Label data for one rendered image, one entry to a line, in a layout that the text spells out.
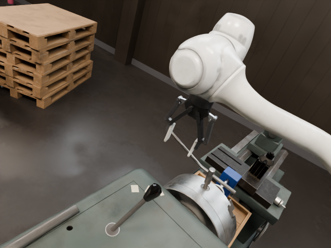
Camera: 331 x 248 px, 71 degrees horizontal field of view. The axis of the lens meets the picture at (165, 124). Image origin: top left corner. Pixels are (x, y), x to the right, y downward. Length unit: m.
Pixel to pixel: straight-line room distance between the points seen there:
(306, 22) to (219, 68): 3.44
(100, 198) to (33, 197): 1.60
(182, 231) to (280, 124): 0.38
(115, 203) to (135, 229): 0.09
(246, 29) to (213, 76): 0.20
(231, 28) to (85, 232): 0.59
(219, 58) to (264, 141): 1.49
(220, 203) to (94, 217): 0.42
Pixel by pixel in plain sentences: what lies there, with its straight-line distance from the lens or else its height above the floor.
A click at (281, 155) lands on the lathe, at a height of 0.86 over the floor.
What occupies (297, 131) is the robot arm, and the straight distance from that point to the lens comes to 0.56.
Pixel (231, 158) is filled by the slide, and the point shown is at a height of 0.97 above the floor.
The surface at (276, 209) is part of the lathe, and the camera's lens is 1.50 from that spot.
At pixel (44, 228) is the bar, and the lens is 0.63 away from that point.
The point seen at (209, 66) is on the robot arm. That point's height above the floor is 1.70.
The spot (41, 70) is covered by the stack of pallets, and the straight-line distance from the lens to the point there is 2.97.
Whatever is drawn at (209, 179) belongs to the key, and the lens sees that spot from 0.82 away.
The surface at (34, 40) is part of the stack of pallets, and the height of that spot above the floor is 0.83.
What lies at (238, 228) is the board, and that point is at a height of 0.91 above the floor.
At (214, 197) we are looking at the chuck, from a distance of 0.85.
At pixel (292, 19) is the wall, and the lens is 3.86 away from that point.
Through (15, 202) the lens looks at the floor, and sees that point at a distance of 2.26.
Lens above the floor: 1.82
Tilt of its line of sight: 33 degrees down
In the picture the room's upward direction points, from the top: 20 degrees clockwise
